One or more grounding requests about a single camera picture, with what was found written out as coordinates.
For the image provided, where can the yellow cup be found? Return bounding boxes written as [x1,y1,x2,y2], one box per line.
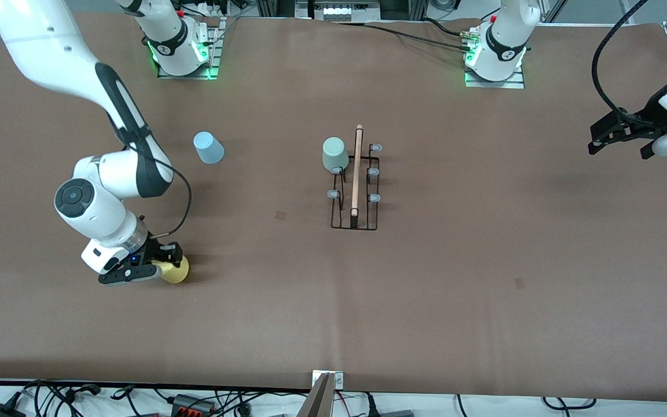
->
[154,257,190,285]

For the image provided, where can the pale green cup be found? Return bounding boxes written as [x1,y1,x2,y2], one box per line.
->
[322,137,349,174]

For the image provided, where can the black wire cup holder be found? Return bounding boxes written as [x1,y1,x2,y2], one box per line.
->
[327,124,383,232]

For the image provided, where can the light blue cup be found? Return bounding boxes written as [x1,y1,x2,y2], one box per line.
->
[193,131,225,165]

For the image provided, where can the black orange connector block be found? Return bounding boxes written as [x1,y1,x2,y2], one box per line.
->
[170,394,217,415]

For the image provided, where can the grey metal bar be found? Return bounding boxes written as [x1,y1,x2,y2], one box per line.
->
[297,372,337,417]

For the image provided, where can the brown table mat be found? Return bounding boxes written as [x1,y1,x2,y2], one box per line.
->
[0,13,667,401]

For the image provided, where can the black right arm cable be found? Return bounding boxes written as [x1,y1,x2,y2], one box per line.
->
[130,136,193,239]

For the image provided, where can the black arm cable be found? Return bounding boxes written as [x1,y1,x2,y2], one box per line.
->
[130,136,193,239]
[592,0,650,116]

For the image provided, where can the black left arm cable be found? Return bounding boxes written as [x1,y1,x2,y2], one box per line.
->
[592,0,650,116]

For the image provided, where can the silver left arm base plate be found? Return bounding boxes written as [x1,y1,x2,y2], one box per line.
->
[464,65,526,89]

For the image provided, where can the black cable bundle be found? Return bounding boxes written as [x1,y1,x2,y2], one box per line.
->
[0,379,291,417]

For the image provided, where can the silver metal bracket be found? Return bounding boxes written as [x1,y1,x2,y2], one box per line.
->
[312,371,345,390]

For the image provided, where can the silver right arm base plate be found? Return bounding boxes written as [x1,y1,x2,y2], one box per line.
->
[156,16,228,81]

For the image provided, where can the black cable pair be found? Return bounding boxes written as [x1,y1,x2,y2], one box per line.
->
[333,19,482,56]

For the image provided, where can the looped black cable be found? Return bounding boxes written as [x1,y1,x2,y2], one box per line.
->
[541,396,598,411]

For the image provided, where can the black metal frame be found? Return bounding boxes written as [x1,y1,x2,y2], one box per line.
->
[255,0,430,24]

